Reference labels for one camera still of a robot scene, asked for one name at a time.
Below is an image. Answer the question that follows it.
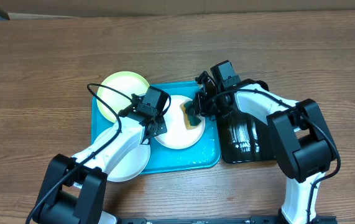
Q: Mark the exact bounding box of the white plate with stain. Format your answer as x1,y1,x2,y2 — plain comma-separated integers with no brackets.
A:
155,95,206,149

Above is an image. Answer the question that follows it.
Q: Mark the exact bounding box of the yellow green sponge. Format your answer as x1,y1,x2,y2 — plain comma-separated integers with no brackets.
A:
180,100,201,130

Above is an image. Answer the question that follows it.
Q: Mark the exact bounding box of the yellow-green plate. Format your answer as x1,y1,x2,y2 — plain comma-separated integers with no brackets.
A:
97,71,150,113

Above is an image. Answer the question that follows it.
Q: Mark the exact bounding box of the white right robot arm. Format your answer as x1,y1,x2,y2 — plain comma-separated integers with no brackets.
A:
187,70,341,223

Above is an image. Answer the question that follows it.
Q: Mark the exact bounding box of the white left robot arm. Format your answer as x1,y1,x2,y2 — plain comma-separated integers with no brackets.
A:
26,110,167,223

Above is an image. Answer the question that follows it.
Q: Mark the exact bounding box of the blue plastic tray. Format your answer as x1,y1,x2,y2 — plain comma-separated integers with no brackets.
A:
91,81,221,174

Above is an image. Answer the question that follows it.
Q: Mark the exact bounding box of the white plate at tray corner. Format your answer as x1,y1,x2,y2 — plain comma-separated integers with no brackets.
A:
87,126,150,182

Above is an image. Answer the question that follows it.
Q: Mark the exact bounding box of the black water tray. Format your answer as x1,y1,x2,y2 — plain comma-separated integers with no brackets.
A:
216,106,275,164

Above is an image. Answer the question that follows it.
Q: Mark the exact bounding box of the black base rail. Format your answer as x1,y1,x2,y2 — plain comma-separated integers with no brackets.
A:
116,215,288,224

